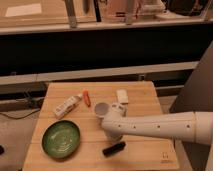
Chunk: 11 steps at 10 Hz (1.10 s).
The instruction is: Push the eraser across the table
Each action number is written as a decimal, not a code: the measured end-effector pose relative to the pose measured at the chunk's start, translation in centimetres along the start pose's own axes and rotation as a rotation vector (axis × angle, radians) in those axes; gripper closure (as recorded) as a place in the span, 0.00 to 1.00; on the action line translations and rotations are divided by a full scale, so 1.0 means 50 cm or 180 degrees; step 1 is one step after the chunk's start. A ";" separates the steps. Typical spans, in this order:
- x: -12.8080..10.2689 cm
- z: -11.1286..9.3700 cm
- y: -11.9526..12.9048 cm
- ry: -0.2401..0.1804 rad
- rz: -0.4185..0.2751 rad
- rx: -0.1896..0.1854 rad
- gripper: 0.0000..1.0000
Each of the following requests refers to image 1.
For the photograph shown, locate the white tube bottle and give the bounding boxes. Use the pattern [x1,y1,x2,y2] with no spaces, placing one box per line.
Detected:
[53,94,82,118]

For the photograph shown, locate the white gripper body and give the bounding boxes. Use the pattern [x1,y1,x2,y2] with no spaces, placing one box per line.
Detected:
[93,101,127,141]

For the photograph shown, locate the metal table leg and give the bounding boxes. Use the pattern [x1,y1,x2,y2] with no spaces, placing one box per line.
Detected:
[65,0,77,28]

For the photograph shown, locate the white eraser block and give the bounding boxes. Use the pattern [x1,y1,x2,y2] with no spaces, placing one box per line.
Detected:
[116,89,129,104]

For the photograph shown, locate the orange carrot toy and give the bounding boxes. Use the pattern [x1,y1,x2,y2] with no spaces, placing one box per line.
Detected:
[83,90,91,107]

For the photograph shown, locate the grey chair back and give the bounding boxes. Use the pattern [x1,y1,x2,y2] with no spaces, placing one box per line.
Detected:
[170,41,213,171]

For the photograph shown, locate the green round plate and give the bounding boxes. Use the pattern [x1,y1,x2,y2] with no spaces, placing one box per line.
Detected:
[42,120,81,159]

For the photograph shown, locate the black marker pen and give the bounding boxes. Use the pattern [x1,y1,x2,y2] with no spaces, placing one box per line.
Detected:
[102,141,126,157]

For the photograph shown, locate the black floor cable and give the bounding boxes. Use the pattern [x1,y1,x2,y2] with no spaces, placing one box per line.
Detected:
[0,97,43,121]

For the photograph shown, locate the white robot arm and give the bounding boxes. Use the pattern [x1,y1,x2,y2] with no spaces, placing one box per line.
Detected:
[94,103,213,145]

